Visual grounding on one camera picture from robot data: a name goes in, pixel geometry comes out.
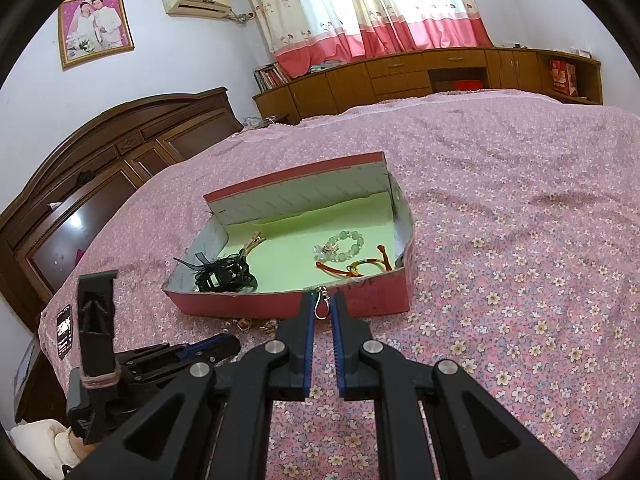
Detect gold pearl jewelry piece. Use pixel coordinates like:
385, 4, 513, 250
222, 318, 279, 335

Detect red multicolour string bracelet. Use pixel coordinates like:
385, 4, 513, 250
314, 244, 393, 279

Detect red cardboard box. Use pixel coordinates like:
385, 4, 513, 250
163, 152, 414, 320

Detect pink tassel hairpin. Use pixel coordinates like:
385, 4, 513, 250
238, 232, 265, 259

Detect pink floral bedspread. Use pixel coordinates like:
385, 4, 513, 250
37, 88, 640, 480

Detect dark wooden headboard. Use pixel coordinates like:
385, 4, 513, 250
1, 87, 242, 330

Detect red item under desk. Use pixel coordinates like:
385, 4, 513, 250
454, 79, 485, 91

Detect long wooden cabinet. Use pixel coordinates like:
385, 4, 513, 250
254, 48, 603, 125

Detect red gift box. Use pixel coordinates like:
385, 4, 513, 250
549, 58, 578, 96

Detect row of books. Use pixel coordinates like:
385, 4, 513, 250
253, 63, 291, 92

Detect green foam box liner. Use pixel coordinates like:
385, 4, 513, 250
220, 192, 395, 292

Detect pink cream curtains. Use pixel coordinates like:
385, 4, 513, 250
250, 0, 491, 78

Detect black phone on nightstand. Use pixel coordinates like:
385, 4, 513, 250
56, 304, 73, 360

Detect person's left hand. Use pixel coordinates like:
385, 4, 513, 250
61, 428, 99, 467

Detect black ribbon hair clip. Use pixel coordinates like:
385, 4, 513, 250
176, 249, 258, 294

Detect wall air conditioner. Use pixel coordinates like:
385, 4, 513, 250
162, 0, 232, 18

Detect framed wedding photo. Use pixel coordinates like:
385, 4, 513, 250
56, 0, 134, 70

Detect pale jade bead bracelet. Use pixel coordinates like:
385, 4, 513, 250
312, 228, 367, 265

